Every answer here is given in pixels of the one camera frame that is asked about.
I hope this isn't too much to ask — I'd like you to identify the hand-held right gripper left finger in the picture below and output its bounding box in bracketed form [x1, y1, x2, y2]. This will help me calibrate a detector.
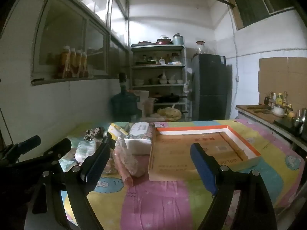
[24, 133, 114, 230]

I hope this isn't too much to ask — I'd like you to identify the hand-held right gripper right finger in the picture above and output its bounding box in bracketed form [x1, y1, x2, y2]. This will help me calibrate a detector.
[190, 142, 278, 230]

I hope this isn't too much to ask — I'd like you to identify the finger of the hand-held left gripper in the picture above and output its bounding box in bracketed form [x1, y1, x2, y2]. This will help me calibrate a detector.
[17, 138, 72, 173]
[3, 135, 42, 161]

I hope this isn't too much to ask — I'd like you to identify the white floral cloth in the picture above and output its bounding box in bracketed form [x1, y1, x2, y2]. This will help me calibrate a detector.
[74, 139, 97, 164]

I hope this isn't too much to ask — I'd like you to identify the cardboard box with orange rim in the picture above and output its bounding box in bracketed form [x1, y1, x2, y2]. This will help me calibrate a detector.
[148, 124, 262, 182]

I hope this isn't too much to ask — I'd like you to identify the pink plastic-wrapped pack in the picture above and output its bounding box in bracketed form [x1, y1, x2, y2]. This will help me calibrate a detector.
[113, 138, 145, 187]

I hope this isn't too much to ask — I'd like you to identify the leopard print cloth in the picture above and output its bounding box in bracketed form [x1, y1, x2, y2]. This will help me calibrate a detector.
[83, 126, 105, 141]

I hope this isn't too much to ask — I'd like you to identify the yellow packet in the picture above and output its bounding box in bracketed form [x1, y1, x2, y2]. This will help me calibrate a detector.
[106, 123, 129, 141]

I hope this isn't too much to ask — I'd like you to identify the white tissue pack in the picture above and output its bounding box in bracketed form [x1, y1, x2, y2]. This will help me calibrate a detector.
[122, 137, 153, 155]

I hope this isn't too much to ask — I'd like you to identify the blue water jug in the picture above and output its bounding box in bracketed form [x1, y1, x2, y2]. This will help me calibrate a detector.
[111, 72, 141, 122]

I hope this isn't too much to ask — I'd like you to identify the black pan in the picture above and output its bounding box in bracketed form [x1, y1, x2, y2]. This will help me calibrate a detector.
[157, 93, 188, 104]

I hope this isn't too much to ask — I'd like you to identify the kitchen counter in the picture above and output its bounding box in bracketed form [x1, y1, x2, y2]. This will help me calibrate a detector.
[235, 104, 307, 154]

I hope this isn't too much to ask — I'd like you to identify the dark refrigerator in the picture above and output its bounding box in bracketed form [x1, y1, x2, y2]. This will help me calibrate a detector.
[191, 53, 233, 121]

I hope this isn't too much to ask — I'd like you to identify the white plastic bag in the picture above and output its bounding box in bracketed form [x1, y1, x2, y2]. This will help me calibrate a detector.
[134, 90, 155, 117]

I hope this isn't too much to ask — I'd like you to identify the black induction cooker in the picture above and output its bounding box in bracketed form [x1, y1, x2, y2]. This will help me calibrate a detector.
[274, 118, 301, 136]

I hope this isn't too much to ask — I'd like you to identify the white bowl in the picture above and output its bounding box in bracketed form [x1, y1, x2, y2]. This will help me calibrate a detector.
[272, 105, 287, 117]

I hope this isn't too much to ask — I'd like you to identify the row of white bowls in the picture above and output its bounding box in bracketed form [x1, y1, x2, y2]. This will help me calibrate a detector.
[134, 72, 184, 85]

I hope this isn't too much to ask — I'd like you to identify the cluster of condiment bottles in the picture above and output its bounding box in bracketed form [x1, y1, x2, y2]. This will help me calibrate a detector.
[264, 90, 293, 111]

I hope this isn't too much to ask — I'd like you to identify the steel kettle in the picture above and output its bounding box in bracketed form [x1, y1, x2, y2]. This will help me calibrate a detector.
[293, 109, 307, 136]

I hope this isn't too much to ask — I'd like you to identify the metal shelf rack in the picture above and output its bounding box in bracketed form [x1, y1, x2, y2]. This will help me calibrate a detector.
[130, 44, 188, 121]

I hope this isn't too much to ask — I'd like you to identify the glass jar with red lid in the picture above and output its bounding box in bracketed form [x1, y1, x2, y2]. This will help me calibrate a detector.
[196, 41, 207, 54]

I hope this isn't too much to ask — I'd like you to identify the red pot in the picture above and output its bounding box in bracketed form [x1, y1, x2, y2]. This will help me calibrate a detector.
[157, 35, 172, 45]

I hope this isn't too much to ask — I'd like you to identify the dark window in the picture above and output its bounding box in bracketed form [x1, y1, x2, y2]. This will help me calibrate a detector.
[227, 0, 295, 30]

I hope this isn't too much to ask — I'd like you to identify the glass sliding window frame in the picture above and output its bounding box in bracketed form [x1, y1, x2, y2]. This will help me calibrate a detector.
[31, 0, 131, 85]

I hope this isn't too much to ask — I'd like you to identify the cardboard sheet on wall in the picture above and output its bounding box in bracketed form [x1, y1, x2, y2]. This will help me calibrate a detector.
[258, 57, 307, 112]

